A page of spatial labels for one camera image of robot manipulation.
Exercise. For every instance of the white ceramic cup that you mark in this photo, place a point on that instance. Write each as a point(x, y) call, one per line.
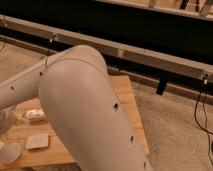
point(9, 152)

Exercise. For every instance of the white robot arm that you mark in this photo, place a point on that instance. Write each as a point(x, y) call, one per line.
point(77, 96)

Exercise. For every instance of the clear plastic bottle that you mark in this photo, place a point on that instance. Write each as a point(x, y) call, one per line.
point(33, 115)

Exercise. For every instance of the wooden table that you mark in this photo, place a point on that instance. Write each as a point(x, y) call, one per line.
point(56, 153)

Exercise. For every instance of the metal rail frame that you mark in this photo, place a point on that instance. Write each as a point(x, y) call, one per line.
point(169, 69)

